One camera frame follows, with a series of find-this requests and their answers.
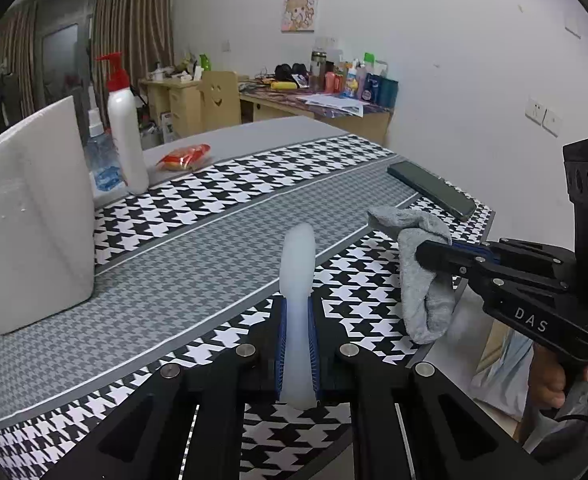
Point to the glass balcony door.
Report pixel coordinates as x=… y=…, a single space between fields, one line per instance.
x=62 y=42

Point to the brown curtains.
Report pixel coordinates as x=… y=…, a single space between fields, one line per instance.
x=140 y=30

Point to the person's right hand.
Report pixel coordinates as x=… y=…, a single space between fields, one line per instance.
x=546 y=380

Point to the clear spray bottle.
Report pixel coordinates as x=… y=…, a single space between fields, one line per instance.
x=102 y=157

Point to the orange snack packet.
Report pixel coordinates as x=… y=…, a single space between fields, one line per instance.
x=188 y=158

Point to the houndstooth table runner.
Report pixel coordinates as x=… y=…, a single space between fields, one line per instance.
x=182 y=274

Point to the white foam tube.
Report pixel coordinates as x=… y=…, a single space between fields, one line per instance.
x=296 y=277

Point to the black smartphone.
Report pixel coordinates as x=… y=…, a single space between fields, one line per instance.
x=434 y=188

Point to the cartoon wall poster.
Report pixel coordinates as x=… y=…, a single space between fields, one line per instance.
x=299 y=15

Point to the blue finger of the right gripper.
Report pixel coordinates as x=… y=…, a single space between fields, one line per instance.
x=468 y=252
x=439 y=257

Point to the wooden smiley chair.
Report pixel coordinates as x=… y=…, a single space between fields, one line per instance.
x=221 y=107

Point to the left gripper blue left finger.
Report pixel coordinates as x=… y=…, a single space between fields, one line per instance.
x=267 y=364

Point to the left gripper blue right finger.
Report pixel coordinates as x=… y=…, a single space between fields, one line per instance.
x=326 y=335

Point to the white pump bottle red cap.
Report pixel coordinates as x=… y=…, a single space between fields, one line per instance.
x=122 y=115

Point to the white foam box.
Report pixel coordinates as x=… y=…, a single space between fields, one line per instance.
x=46 y=218

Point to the wooden desk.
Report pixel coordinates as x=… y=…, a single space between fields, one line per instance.
x=183 y=101

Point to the grey sock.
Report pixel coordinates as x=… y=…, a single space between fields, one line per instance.
x=426 y=297

